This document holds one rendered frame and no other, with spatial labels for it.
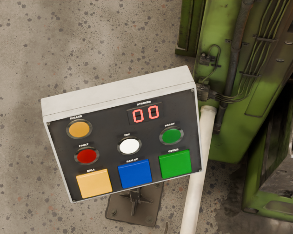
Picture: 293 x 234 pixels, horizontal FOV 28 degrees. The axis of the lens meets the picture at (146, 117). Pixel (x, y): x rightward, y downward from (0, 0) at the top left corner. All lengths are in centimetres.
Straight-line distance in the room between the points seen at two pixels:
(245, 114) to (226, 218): 66
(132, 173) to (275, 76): 47
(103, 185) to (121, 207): 100
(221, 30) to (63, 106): 41
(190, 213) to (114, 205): 70
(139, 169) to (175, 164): 9
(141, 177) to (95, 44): 132
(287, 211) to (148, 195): 56
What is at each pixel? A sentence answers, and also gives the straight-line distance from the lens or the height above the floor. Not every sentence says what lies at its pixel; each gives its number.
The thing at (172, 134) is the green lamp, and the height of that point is 110.
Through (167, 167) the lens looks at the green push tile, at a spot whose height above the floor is 101.
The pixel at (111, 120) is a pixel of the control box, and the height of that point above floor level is 116.
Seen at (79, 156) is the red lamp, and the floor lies 110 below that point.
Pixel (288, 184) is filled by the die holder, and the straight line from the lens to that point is 184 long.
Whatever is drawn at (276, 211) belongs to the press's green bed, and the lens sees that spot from 231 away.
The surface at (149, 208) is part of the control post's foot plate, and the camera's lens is 241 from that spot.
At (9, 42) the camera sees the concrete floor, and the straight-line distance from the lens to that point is 273.
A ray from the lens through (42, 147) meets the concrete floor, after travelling 252.
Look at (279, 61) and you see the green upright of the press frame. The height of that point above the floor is 104.
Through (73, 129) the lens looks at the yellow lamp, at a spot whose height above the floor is 117.
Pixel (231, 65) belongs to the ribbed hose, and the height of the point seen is 102.
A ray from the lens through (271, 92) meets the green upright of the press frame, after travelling 169.
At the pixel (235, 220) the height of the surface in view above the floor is 0.
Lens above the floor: 238
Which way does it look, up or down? 71 degrees down
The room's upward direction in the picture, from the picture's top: 2 degrees counter-clockwise
